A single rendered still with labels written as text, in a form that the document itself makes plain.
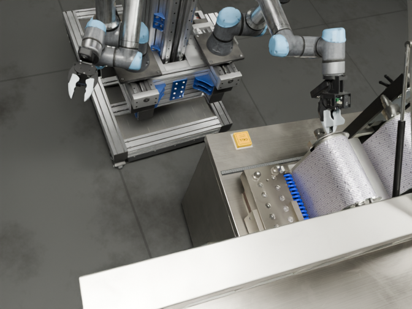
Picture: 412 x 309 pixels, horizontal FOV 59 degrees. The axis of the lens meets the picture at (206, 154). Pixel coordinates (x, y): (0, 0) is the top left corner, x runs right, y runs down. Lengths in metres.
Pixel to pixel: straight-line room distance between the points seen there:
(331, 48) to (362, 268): 0.71
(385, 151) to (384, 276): 0.55
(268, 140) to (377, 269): 0.88
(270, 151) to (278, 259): 1.06
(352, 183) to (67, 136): 1.94
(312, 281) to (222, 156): 0.82
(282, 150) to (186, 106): 1.04
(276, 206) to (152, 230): 1.12
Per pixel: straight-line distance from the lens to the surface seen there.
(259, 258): 0.69
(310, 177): 1.44
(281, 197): 1.49
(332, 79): 1.36
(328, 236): 0.76
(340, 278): 1.01
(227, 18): 1.97
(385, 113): 1.51
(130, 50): 1.53
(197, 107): 2.60
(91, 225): 2.40
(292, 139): 1.80
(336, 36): 1.34
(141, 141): 2.38
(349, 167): 1.32
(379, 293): 1.06
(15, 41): 3.24
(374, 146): 1.51
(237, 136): 1.67
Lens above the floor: 2.29
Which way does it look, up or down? 60 degrees down
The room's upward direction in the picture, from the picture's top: 24 degrees clockwise
